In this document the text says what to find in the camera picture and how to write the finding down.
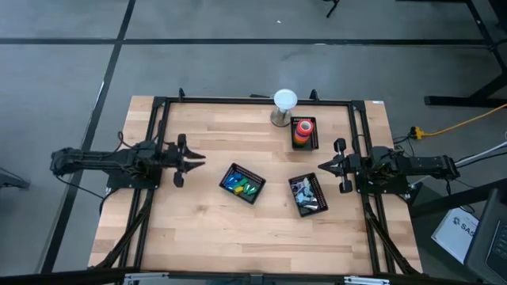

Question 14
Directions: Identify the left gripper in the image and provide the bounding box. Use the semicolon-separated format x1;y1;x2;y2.
165;133;207;188

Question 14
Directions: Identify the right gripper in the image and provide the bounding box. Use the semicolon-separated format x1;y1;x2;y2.
318;137;362;195

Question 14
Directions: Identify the black plastic basket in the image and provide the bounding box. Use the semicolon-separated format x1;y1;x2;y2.
219;162;267;206
290;116;320;152
288;172;330;219

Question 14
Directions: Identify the red tape roll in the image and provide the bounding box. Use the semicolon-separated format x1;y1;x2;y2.
296;120;314;137

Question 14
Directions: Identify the white mushroom lamp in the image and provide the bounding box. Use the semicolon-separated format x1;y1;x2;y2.
270;88;299;128

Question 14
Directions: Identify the black beam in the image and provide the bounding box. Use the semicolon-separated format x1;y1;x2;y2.
410;177;507;219

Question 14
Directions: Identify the white cardboard box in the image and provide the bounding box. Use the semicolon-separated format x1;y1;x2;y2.
430;207;481;265

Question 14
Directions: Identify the grey pole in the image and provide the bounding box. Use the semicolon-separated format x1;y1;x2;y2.
410;140;507;188

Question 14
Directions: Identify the black tripod leg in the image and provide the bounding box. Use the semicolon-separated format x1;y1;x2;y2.
322;0;342;19

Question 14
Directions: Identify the dark laptop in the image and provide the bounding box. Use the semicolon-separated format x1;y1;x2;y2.
463;188;507;285

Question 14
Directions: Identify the black rig crossbar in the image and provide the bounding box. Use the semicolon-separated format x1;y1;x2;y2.
0;268;507;285

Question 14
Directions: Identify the grey furniture foot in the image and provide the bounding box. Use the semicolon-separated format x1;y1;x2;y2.
0;168;31;190

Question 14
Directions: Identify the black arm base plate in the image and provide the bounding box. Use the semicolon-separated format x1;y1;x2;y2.
105;169;163;190
354;173;413;196

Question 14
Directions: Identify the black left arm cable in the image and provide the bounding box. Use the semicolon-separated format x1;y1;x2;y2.
116;131;135;150

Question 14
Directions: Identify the yellow power cable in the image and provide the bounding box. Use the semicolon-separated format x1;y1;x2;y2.
410;103;507;140

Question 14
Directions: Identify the black desk frame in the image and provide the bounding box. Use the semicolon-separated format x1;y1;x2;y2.
424;0;507;108

